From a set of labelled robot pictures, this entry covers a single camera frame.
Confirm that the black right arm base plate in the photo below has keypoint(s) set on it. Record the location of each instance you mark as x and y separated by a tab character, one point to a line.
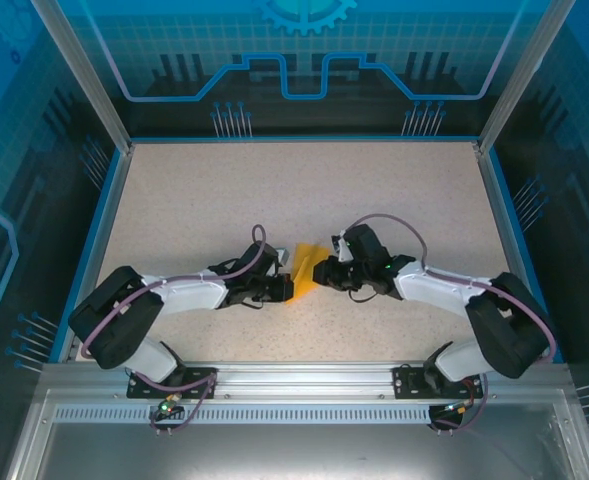
406	382

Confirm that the aluminium frame post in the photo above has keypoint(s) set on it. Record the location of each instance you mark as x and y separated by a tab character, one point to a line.
524	75
81	75

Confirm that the yellow cloth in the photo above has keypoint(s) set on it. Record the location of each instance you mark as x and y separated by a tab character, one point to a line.
301	285

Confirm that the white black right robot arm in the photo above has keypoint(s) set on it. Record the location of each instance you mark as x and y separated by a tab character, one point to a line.
424	287

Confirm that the aluminium mounting rail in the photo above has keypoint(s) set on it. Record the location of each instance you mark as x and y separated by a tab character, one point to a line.
299	380

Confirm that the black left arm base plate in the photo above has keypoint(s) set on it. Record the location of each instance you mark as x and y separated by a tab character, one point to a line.
135	389

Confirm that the side rail with blue trim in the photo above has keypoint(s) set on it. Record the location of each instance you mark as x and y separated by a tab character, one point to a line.
509	240
100	240

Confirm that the brushed steel tray panel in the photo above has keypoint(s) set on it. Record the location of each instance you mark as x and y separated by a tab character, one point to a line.
294	450

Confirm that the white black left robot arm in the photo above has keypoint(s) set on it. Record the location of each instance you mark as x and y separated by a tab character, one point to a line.
189	295

